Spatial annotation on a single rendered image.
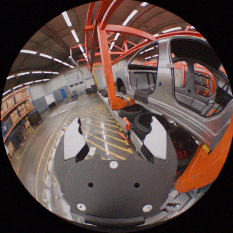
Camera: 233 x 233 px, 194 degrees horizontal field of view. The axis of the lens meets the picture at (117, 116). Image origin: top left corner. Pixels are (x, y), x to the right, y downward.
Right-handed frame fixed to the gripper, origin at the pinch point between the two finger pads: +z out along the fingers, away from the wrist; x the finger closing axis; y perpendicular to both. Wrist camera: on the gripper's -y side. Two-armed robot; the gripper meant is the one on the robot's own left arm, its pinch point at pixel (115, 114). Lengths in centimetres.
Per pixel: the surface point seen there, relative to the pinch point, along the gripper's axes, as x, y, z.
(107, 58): -17, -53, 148
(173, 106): 76, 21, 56
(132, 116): 38, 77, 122
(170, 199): 51, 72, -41
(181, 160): 76, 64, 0
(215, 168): 47, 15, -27
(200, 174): 47, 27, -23
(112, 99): -9, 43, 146
